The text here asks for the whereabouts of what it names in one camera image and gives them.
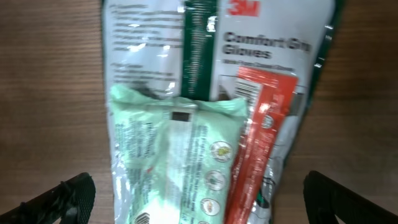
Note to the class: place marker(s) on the red snack stick packet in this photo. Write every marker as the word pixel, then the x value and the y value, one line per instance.
pixel 269 96

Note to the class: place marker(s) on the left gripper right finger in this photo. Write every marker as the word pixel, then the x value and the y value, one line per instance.
pixel 327 201

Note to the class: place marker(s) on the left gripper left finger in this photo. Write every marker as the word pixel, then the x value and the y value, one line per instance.
pixel 70 201

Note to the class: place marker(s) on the green 3M gloves package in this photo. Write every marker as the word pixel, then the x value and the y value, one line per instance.
pixel 193 49

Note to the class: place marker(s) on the mint green wipes packet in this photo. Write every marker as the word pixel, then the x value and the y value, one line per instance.
pixel 172 159

